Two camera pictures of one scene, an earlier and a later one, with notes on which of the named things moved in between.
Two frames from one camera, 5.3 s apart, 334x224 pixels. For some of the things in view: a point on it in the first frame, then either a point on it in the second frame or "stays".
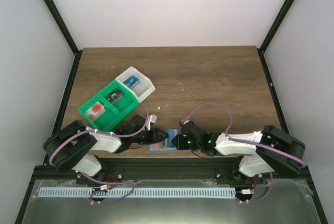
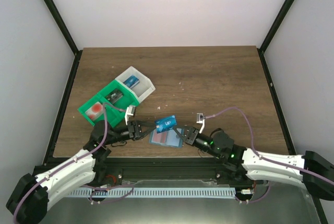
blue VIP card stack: x=132 y=81 stays
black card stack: x=114 y=95 stays
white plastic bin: x=139 y=83 stays
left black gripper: x=151 y=135 to x=133 y=129
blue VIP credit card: x=171 y=133 to x=165 y=124
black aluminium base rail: x=169 y=168 stays
